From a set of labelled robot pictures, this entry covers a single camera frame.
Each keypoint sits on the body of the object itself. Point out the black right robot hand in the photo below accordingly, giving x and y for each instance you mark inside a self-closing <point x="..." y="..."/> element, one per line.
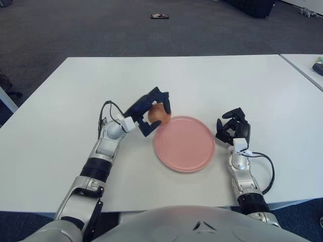
<point x="241" y="128"/>

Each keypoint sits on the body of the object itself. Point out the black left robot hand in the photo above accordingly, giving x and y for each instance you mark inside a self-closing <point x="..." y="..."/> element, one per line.
<point x="140" y="106"/>

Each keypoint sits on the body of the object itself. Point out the red yellow apple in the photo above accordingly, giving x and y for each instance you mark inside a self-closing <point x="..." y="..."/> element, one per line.
<point x="157" y="114"/>

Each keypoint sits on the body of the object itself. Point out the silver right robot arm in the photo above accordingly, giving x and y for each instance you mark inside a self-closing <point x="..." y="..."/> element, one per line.
<point x="241" y="174"/>

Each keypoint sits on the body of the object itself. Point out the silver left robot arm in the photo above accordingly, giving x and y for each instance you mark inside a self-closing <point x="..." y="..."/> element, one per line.
<point x="101" y="161"/>

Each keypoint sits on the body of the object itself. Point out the pink round plate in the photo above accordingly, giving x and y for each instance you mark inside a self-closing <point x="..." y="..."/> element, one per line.
<point x="185" y="146"/>

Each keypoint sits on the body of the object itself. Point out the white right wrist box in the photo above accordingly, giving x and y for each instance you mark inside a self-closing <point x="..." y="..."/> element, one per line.
<point x="240" y="145"/>

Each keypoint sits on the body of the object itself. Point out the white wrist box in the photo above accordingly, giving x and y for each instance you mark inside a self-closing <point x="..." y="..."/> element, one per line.
<point x="127" y="124"/>
<point x="240" y="145"/>

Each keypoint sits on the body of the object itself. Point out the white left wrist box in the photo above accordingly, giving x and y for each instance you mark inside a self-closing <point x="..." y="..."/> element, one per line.
<point x="127" y="124"/>

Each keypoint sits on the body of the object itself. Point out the flat black red floor object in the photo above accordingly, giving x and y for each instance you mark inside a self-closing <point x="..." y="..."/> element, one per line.
<point x="159" y="16"/>

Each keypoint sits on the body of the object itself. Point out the green packet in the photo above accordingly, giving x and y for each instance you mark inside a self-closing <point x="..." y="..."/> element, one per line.
<point x="320" y="60"/>

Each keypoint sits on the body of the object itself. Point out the grey robot torso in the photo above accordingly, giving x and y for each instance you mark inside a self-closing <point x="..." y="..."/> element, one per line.
<point x="176" y="224"/>

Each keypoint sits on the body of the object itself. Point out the black furniture block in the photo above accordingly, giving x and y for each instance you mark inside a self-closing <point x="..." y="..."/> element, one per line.
<point x="255" y="8"/>

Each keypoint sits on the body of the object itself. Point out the white table leg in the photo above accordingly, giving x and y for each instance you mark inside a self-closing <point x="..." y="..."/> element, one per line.
<point x="8" y="100"/>

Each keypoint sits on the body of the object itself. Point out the dark chair base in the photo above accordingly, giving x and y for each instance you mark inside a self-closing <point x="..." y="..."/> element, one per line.
<point x="5" y="80"/>

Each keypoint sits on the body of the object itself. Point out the white table frame beam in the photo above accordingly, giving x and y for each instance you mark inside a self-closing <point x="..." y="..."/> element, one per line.
<point x="290" y="203"/>

